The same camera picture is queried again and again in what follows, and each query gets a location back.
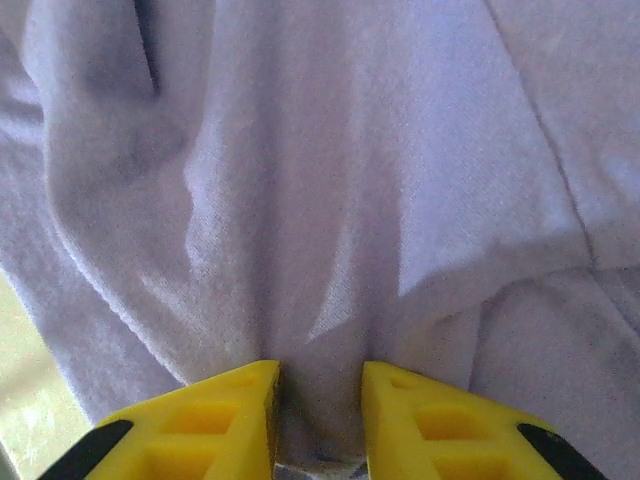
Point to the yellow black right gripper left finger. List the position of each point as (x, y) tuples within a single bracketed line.
[(165, 440)]

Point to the purple t-shirt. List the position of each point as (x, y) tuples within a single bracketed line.
[(320, 175)]

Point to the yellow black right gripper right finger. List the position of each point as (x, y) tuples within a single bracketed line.
[(400, 450)]

